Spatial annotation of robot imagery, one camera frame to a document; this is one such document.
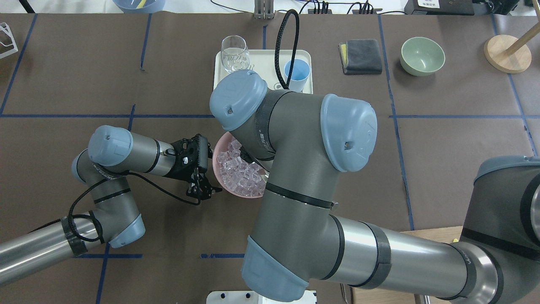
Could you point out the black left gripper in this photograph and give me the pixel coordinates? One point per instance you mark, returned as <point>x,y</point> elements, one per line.
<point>199,188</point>

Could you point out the pink bowl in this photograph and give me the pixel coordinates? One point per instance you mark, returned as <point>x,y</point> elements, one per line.
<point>219,169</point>

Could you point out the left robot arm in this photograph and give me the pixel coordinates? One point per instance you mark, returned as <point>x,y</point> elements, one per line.
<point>106,213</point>

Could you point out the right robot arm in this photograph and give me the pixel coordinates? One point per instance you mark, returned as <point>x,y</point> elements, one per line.
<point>310,140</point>

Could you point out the pile of clear ice cubes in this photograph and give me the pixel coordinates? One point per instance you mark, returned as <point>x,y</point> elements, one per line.
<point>240,173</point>

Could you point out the light blue plastic cup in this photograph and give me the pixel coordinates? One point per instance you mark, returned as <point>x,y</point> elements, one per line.
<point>296,73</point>

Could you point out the clear wine glass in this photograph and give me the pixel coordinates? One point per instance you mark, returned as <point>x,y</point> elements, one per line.
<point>234,54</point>

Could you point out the cream bear tray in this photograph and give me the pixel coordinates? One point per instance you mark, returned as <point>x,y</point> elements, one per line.
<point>262,62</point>

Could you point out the wooden cutting board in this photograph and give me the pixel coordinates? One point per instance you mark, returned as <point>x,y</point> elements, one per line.
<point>352,295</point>

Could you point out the blue bowl on side desk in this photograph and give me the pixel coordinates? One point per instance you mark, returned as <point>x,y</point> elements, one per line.
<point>140,6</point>

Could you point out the grey folded cloth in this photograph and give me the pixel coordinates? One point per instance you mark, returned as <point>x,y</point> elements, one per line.
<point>361,57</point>

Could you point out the black power strip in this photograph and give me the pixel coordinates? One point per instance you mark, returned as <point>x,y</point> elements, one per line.
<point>355,8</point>

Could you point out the green ceramic bowl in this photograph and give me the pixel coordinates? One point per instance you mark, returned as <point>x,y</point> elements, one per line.
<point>421,56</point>

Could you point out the black device box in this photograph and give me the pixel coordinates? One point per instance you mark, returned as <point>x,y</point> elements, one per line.
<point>450,7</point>

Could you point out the wooden stand with round base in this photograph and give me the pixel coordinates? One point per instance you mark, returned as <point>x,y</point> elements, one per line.
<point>510,54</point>

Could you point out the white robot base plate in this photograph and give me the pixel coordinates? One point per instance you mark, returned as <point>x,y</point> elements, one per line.
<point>250,297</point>

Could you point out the aluminium frame post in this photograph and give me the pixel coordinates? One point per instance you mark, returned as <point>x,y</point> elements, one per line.
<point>264,9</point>

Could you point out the white wire cup rack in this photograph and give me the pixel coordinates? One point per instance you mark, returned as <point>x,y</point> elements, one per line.
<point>8,44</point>

